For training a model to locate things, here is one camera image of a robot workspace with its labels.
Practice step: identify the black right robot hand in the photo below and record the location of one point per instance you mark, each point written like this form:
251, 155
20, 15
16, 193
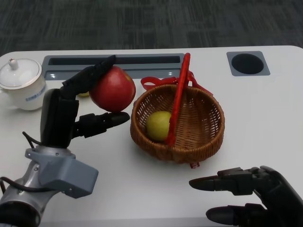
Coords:
279, 189

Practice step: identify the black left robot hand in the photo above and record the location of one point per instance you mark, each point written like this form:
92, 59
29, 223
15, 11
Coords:
56, 118

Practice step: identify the red apple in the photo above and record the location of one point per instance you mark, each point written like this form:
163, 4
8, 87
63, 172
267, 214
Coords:
113, 89

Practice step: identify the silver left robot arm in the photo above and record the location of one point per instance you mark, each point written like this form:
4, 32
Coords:
21, 202

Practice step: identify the white ceramic mug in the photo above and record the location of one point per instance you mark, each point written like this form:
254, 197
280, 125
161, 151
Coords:
28, 99

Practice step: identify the green pear with stem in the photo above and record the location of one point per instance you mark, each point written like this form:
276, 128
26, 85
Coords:
83, 95

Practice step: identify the white mug lid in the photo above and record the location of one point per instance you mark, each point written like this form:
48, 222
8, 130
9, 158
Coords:
19, 73

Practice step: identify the grey slotted table groove insert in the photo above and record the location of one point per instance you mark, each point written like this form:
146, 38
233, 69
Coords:
146, 68

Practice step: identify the grey table cup holder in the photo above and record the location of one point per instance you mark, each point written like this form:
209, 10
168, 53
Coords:
247, 63

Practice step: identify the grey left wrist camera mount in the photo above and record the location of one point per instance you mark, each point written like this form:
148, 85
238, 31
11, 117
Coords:
68, 175

